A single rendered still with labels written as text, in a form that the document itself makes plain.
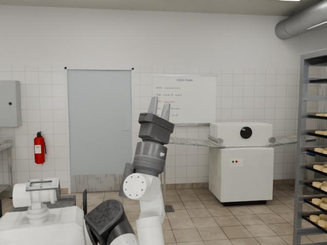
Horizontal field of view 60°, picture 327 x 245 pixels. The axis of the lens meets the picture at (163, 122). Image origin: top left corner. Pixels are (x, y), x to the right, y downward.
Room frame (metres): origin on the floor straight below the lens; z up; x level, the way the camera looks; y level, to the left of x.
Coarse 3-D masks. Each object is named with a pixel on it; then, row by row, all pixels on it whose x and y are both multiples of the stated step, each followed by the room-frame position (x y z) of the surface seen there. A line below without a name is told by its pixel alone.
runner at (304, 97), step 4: (304, 96) 1.48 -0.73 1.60; (308, 96) 1.48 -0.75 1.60; (312, 96) 1.49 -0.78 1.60; (316, 96) 1.49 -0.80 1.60; (320, 96) 1.49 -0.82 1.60; (324, 96) 1.50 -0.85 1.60; (304, 100) 1.48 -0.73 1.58; (308, 100) 1.48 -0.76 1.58; (312, 100) 1.49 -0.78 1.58; (316, 100) 1.49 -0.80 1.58; (320, 100) 1.49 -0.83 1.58; (324, 100) 1.50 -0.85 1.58
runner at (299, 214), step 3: (318, 210) 1.50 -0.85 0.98; (297, 213) 1.48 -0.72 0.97; (300, 213) 1.48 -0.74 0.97; (303, 213) 1.48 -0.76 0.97; (306, 213) 1.49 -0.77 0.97; (309, 213) 1.49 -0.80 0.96; (312, 213) 1.49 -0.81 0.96; (315, 213) 1.50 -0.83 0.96; (318, 213) 1.50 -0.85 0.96; (321, 213) 1.50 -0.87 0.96; (324, 213) 1.50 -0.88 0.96; (297, 216) 1.48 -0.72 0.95; (300, 216) 1.48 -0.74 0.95; (300, 219) 1.45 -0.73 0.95; (303, 219) 1.46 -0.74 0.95
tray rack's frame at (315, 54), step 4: (312, 52) 1.42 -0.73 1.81; (316, 52) 1.39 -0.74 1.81; (320, 52) 1.36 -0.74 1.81; (324, 52) 1.34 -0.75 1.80; (304, 56) 1.48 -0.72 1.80; (308, 56) 1.45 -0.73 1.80; (312, 56) 1.42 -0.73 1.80; (316, 56) 1.39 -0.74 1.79; (320, 56) 1.38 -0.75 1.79; (324, 56) 1.38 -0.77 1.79
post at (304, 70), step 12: (300, 60) 1.51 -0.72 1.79; (300, 72) 1.50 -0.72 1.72; (300, 84) 1.50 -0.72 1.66; (300, 96) 1.50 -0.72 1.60; (300, 108) 1.49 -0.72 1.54; (300, 120) 1.49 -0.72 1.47; (300, 132) 1.48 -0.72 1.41; (300, 144) 1.48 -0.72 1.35; (300, 156) 1.48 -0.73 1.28; (300, 192) 1.48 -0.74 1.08; (300, 204) 1.48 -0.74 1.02; (300, 240) 1.48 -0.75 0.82
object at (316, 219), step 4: (312, 216) 1.44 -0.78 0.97; (316, 216) 1.44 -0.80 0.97; (320, 216) 1.44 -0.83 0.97; (324, 216) 1.44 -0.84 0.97; (312, 220) 1.42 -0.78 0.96; (316, 220) 1.41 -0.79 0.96; (320, 220) 1.39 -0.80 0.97; (324, 220) 1.39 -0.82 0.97; (320, 224) 1.36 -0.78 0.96; (324, 224) 1.35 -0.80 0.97; (324, 228) 1.34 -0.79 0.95
